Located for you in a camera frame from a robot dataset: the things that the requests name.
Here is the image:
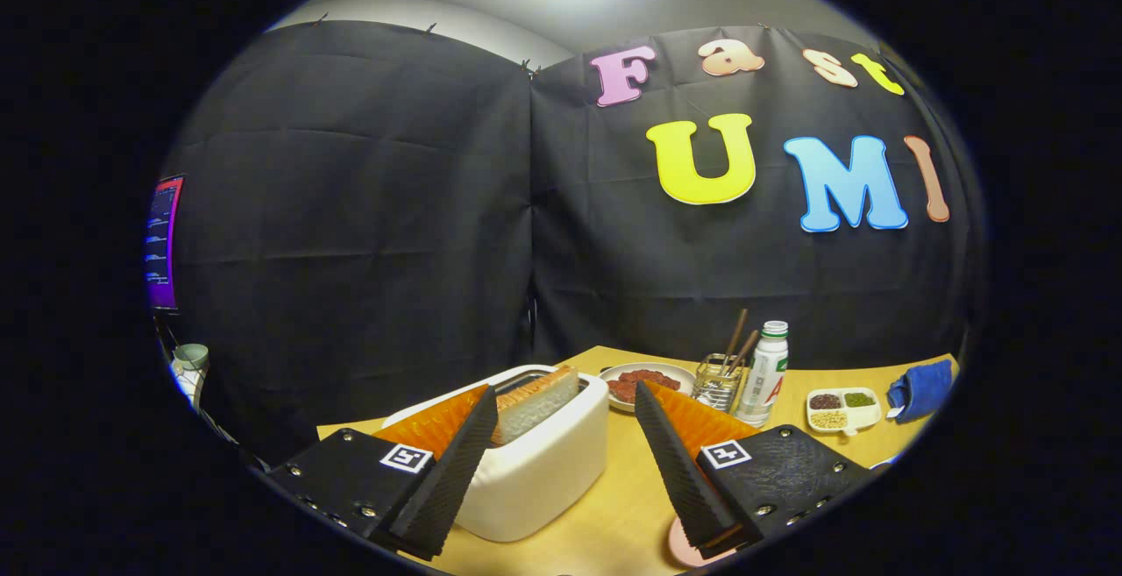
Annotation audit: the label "pink round plate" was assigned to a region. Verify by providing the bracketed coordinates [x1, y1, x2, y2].
[668, 515, 737, 568]

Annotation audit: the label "white divided bean tray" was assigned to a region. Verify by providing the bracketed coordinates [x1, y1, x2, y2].
[806, 386, 883, 435]

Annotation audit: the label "computer monitor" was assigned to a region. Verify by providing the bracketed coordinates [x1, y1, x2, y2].
[145, 174, 186, 312]

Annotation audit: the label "blue folded towel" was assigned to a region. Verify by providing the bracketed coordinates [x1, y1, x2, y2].
[886, 359, 955, 423]

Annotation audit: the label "red meat slices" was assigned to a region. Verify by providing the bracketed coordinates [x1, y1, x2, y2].
[607, 369, 682, 403]

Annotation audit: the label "cream white toaster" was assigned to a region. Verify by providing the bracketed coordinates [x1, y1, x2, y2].
[381, 364, 610, 544]

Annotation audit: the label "brown wooden chopstick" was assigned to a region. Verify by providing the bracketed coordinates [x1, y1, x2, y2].
[722, 309, 749, 368]
[728, 331, 760, 377]

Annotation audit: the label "browned toast slice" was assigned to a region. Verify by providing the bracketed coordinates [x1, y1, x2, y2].
[491, 364, 581, 447]

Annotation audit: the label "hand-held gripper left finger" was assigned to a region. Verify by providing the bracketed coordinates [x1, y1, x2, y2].
[261, 381, 499, 561]

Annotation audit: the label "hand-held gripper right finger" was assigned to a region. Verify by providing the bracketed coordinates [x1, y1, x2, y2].
[631, 379, 879, 561]

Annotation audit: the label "white round plate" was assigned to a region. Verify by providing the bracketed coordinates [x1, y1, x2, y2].
[600, 362, 698, 413]

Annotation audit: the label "white drink bottle green cap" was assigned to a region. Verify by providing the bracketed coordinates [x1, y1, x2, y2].
[735, 320, 790, 430]

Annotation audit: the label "metal wire utensil holder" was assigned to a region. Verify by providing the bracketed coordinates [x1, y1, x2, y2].
[692, 353, 751, 414]

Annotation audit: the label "black backdrop cloth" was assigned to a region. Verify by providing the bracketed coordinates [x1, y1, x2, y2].
[160, 19, 978, 463]

